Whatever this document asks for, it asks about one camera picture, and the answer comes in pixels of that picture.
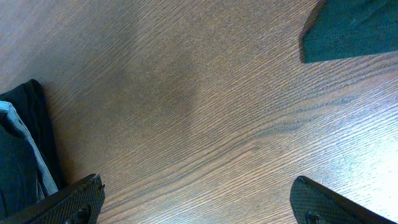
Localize black shorts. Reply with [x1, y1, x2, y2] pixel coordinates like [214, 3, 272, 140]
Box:
[1, 79, 67, 219]

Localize dark garment at table edge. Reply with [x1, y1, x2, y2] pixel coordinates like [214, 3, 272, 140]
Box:
[300, 0, 397, 63]

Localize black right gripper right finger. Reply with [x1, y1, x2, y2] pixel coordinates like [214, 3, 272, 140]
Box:
[289, 175, 394, 224]

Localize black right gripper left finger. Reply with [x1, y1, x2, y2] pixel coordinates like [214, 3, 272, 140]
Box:
[1, 174, 105, 224]

